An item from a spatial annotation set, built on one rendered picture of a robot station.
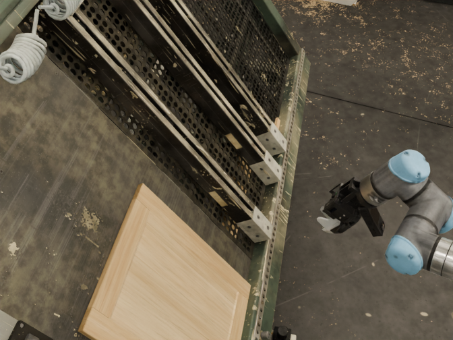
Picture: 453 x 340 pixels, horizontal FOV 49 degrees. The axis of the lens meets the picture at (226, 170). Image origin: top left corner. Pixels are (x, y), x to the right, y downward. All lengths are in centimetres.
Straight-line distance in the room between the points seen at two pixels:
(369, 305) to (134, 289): 171
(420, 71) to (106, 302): 347
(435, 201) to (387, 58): 325
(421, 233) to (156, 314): 70
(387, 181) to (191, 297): 67
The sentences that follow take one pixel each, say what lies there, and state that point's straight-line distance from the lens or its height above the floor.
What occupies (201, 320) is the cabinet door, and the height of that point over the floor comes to 105.
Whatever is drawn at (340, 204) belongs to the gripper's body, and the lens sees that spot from 124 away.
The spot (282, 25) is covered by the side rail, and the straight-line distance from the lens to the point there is 257.
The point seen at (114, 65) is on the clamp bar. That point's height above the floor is 160.
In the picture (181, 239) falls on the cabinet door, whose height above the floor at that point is 119.
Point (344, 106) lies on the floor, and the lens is 378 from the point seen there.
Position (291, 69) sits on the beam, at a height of 89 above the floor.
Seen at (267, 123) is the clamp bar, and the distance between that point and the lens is 204.
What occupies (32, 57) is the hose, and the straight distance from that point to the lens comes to 104.
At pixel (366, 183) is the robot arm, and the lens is 119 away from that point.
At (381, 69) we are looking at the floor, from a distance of 421.
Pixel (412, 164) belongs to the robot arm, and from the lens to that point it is 112.
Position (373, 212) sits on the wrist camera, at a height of 144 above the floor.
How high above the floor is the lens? 242
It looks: 48 degrees down
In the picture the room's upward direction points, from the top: straight up
